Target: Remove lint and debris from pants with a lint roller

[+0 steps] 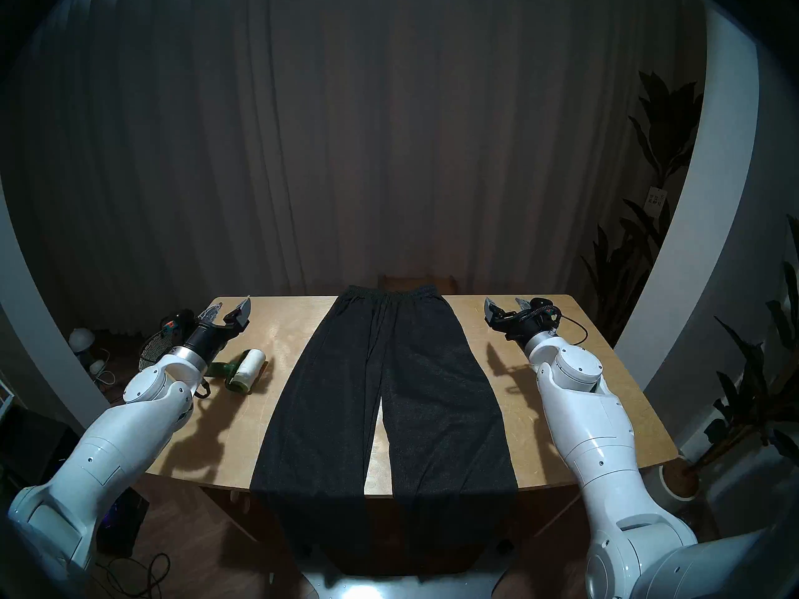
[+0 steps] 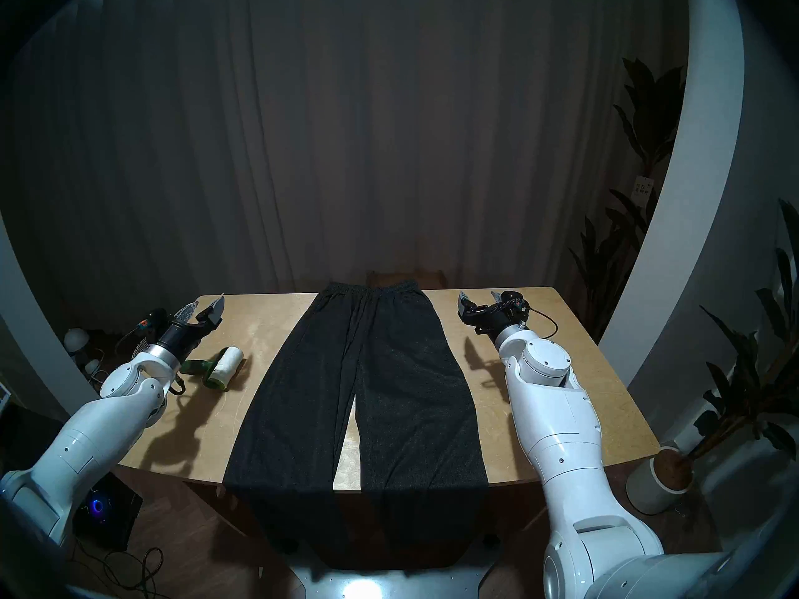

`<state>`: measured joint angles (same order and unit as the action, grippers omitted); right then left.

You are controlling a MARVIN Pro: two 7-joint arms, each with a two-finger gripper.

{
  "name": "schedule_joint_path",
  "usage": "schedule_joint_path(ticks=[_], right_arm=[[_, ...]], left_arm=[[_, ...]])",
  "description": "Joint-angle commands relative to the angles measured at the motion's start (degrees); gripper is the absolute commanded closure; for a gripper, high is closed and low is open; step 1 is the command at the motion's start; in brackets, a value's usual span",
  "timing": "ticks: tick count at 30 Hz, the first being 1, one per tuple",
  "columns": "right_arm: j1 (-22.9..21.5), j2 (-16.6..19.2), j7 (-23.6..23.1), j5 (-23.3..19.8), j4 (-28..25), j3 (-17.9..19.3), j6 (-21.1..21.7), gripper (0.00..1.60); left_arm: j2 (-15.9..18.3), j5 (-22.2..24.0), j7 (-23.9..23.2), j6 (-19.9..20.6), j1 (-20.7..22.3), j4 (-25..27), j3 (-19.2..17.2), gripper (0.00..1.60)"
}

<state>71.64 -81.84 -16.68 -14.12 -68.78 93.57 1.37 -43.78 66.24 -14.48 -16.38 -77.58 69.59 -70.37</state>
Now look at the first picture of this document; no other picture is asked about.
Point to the white mushroom lamp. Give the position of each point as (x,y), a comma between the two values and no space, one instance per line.
(81,339)

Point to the woven wicker basket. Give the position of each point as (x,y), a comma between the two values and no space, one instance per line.
(150,354)

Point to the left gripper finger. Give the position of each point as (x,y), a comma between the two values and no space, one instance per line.
(240,312)
(212,312)

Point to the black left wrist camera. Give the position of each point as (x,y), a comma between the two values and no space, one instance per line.
(178,322)

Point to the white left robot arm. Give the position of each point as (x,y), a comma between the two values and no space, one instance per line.
(106,448)

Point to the potted plant in white pot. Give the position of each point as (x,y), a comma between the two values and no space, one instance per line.
(755,385)

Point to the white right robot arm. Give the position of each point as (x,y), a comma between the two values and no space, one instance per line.
(599,429)

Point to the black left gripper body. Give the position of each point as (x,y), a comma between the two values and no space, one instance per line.
(211,339)

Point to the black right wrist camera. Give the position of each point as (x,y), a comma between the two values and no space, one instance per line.
(546,311)

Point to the white wall tag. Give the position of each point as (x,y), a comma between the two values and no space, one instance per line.
(655,198)

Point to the black computer with RGB fans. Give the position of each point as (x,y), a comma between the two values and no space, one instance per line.
(31,442)

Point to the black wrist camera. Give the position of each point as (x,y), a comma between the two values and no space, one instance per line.
(546,311)
(178,322)

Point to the grey pleated curtain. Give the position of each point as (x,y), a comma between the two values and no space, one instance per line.
(343,136)

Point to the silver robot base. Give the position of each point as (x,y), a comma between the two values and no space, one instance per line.
(406,585)

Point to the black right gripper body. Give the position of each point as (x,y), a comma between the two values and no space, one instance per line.
(521,326)

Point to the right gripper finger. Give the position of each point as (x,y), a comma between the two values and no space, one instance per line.
(524,305)
(494,311)

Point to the tall dark leafy plant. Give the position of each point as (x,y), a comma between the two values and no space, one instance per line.
(668,123)

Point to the dark grey pants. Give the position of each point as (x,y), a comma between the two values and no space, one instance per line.
(337,417)

